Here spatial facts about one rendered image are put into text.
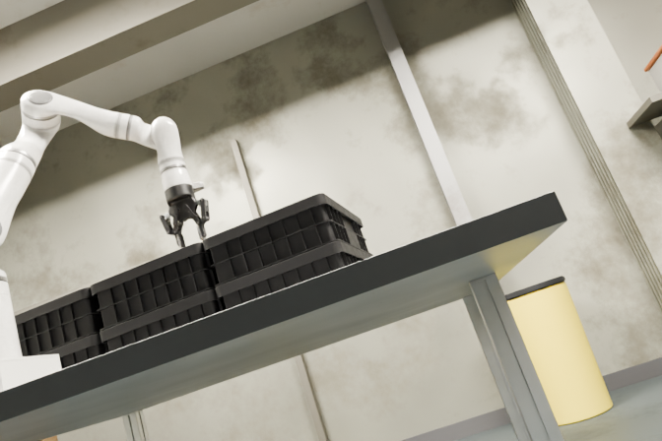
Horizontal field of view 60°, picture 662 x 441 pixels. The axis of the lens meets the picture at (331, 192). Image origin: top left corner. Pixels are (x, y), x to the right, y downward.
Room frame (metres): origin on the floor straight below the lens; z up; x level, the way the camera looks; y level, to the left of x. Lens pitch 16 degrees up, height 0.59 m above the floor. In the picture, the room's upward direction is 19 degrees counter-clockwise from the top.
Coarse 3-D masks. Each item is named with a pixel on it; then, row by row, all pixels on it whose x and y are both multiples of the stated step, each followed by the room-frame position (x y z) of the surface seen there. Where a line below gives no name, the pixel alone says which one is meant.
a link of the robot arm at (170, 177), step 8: (168, 168) 1.40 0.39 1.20; (176, 168) 1.40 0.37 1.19; (184, 168) 1.42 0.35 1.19; (168, 176) 1.40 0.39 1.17; (176, 176) 1.40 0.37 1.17; (184, 176) 1.41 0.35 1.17; (168, 184) 1.40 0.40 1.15; (176, 184) 1.40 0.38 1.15; (192, 184) 1.47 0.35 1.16; (200, 184) 1.48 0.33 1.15
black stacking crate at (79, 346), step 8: (88, 336) 1.28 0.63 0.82; (96, 336) 1.28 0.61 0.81; (72, 344) 1.29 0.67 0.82; (80, 344) 1.28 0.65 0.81; (88, 344) 1.28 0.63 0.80; (96, 344) 1.28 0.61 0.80; (104, 344) 1.31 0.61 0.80; (48, 352) 1.30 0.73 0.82; (56, 352) 1.29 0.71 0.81; (64, 352) 1.29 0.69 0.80; (72, 352) 1.29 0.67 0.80; (80, 352) 1.30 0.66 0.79; (88, 352) 1.29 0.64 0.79; (96, 352) 1.29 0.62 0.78; (104, 352) 1.31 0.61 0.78; (64, 360) 1.30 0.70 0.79; (72, 360) 1.30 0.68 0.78; (80, 360) 1.30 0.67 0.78
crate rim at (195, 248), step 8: (184, 248) 1.22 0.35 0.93; (192, 248) 1.22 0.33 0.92; (200, 248) 1.23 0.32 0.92; (168, 256) 1.23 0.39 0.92; (176, 256) 1.23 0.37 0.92; (184, 256) 1.23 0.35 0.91; (144, 264) 1.24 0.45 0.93; (152, 264) 1.24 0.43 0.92; (160, 264) 1.24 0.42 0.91; (168, 264) 1.23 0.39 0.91; (128, 272) 1.25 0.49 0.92; (136, 272) 1.25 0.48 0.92; (144, 272) 1.25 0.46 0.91; (104, 280) 1.26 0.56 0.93; (112, 280) 1.26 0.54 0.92; (120, 280) 1.26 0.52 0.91; (128, 280) 1.25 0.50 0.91; (96, 288) 1.27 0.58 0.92; (104, 288) 1.27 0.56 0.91; (96, 296) 1.30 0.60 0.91
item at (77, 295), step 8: (88, 288) 1.28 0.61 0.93; (64, 296) 1.29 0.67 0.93; (72, 296) 1.28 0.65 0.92; (80, 296) 1.28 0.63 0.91; (88, 296) 1.28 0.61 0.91; (48, 304) 1.29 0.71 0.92; (56, 304) 1.29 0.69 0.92; (64, 304) 1.29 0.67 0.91; (24, 312) 1.31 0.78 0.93; (32, 312) 1.30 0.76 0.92; (40, 312) 1.30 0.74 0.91; (48, 312) 1.30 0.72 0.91; (16, 320) 1.31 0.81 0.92; (24, 320) 1.31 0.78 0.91
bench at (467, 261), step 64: (384, 256) 0.72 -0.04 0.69; (448, 256) 0.71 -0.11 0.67; (512, 256) 0.97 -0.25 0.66; (256, 320) 0.75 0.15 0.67; (320, 320) 0.93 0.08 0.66; (384, 320) 1.81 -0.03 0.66; (512, 320) 1.27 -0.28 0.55; (64, 384) 0.78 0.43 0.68; (128, 384) 0.90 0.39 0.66; (192, 384) 1.68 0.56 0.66; (512, 384) 1.27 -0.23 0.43
